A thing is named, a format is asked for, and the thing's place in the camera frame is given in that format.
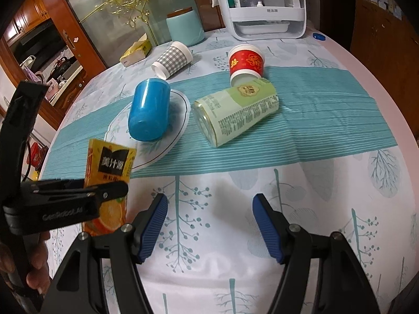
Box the teal canister brown lid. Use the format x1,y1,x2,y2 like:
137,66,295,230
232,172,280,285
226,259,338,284
166,7,205,47

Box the person's left hand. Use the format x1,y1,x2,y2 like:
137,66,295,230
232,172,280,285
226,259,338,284
0,232,51,295

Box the grey checked paper cup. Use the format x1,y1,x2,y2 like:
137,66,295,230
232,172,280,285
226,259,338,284
151,41,193,80

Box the white plastic storage organizer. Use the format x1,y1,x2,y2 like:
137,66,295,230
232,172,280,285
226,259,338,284
218,0,307,41

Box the kitchen counter with cookware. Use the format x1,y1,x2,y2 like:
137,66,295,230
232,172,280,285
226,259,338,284
20,46,88,114

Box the small blue bottle cap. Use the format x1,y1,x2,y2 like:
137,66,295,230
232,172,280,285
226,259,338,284
312,33,326,41

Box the blue plastic cup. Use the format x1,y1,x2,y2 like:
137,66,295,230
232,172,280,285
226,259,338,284
128,78,170,142

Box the white round plate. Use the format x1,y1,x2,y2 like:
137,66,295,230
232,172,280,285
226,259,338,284
104,89,190,172

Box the wooden kitchen wall cabinets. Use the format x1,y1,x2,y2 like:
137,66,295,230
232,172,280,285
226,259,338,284
4,0,50,46

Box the orange juice paper cup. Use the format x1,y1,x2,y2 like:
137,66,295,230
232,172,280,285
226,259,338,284
82,139,136,236

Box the yellow tissue box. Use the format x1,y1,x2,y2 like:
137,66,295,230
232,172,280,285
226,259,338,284
119,33,152,67

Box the red paper cup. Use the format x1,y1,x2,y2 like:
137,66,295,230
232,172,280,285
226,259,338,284
228,44,264,87

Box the brown wooden cabinet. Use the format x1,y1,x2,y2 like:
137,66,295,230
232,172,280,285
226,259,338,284
350,0,419,138

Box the white tree-print tablecloth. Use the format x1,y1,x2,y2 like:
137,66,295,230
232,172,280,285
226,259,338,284
42,25,419,314

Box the red round tin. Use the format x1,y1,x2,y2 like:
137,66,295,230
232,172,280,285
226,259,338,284
26,142,48,172

